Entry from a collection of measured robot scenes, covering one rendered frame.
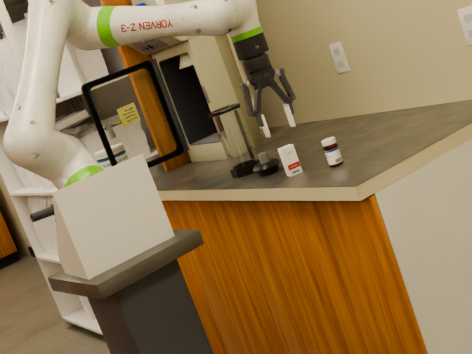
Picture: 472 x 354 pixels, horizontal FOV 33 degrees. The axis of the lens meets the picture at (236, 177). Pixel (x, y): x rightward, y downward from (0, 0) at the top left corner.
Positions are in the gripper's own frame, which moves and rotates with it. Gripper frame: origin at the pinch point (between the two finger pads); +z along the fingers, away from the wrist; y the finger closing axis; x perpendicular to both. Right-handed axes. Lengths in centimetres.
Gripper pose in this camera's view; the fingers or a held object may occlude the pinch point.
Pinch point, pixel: (277, 123)
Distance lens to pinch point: 231.0
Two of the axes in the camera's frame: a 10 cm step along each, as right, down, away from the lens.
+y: -8.9, 3.8, -2.6
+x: 3.1, 0.8, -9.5
